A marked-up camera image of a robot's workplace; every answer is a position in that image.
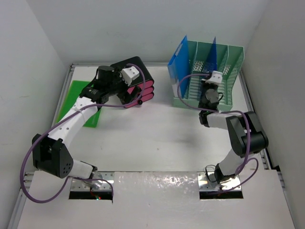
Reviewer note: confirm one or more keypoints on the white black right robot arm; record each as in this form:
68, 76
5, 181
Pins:
246, 133

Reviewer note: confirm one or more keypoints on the pink top drawer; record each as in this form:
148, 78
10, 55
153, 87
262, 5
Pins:
148, 83

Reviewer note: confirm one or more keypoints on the black drawer cabinet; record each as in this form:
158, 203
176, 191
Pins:
139, 80

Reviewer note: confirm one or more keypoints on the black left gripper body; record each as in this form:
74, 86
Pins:
120, 89

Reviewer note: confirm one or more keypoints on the mint green file rack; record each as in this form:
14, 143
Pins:
229, 61

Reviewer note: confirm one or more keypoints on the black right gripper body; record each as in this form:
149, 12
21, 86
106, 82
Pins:
205, 87

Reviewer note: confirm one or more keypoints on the light blue book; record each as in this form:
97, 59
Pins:
178, 66

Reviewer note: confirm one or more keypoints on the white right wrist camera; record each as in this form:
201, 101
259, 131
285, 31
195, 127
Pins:
215, 78

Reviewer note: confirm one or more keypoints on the pink drawer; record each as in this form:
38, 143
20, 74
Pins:
148, 83
148, 94
135, 103

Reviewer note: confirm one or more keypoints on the pink middle drawer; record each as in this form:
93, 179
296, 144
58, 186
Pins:
148, 94

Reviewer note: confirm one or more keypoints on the pink bottom drawer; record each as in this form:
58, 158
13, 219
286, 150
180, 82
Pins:
135, 103

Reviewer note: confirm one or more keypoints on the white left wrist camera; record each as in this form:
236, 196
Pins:
130, 74

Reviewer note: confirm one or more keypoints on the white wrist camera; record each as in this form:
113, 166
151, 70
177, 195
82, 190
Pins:
215, 78
130, 74

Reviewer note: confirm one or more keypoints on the dark blue clipboard folder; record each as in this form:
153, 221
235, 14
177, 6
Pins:
211, 61

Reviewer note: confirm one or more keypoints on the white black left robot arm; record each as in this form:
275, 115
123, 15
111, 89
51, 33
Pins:
50, 151

